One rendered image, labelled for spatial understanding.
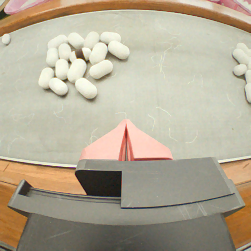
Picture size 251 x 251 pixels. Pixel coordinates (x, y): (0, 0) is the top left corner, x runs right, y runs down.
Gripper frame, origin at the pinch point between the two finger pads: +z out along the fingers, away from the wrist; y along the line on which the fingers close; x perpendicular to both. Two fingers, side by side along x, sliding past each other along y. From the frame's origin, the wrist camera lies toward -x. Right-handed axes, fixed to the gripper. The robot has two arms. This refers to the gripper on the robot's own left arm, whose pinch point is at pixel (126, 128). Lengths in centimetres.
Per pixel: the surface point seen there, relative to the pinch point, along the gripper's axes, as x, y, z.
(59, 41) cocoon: -9.3, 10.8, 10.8
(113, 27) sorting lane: -11.2, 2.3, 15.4
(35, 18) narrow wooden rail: -16.6, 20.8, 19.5
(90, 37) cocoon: -9.2, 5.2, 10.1
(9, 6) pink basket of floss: -27, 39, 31
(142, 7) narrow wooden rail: -16.1, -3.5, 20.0
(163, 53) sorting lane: -6.8, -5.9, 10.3
